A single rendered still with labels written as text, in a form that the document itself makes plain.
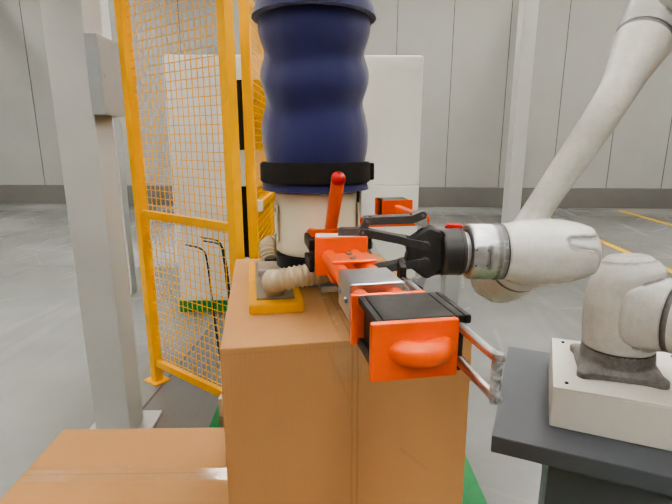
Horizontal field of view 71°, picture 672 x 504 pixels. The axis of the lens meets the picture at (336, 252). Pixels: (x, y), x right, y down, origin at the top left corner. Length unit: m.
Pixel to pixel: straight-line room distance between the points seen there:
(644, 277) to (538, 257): 0.46
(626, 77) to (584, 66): 10.13
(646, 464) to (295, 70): 1.02
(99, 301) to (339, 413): 1.67
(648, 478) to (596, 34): 10.46
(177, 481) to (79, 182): 1.32
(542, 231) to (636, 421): 0.57
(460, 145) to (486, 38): 2.09
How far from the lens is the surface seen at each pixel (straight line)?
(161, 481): 1.38
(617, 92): 0.99
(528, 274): 0.78
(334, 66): 0.91
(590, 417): 1.21
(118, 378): 2.43
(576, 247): 0.80
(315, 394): 0.77
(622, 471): 1.17
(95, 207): 2.21
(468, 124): 10.39
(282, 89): 0.91
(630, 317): 1.20
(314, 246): 0.72
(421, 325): 0.39
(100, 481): 1.44
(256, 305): 0.86
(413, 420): 0.84
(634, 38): 1.05
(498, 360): 0.36
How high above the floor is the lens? 1.37
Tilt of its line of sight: 13 degrees down
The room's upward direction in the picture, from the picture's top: straight up
